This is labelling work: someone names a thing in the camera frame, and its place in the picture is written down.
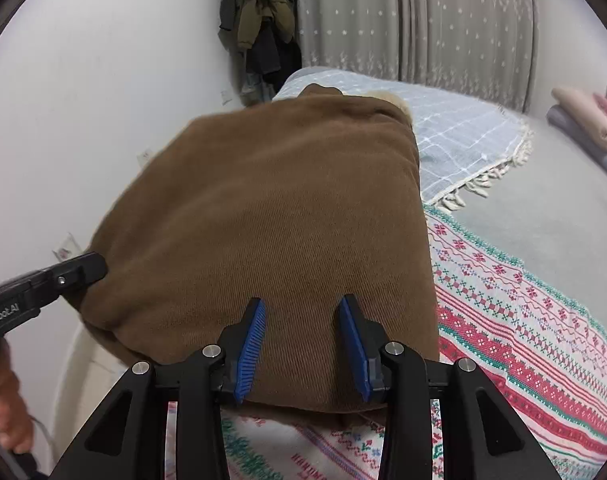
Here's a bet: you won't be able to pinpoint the grey checked tasselled throw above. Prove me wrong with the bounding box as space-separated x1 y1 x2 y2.
272 67 534 213

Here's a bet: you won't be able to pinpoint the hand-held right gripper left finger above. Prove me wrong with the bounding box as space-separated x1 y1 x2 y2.
48 297 267 480

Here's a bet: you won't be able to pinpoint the brown coat with fur collar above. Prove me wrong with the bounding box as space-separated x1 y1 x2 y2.
68 82 441 428

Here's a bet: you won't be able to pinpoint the red and green patterned bedspread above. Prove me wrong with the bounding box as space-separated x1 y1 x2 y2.
166 202 607 480

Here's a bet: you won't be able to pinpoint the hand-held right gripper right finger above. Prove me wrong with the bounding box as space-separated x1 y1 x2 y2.
338 294 561 480

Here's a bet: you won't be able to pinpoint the grey star-patterned curtain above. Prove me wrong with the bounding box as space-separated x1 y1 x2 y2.
286 0 539 113

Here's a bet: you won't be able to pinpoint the person's left hand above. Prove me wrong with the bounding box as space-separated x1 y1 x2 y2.
0 339 35 457

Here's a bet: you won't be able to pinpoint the grey bed sheet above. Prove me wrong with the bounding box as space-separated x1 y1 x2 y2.
423 110 607 341

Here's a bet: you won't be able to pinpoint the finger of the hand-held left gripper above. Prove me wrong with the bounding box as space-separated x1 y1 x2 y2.
26 252 108 312

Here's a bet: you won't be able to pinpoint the hanging dark clothes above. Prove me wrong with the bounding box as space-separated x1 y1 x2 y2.
218 0 304 108

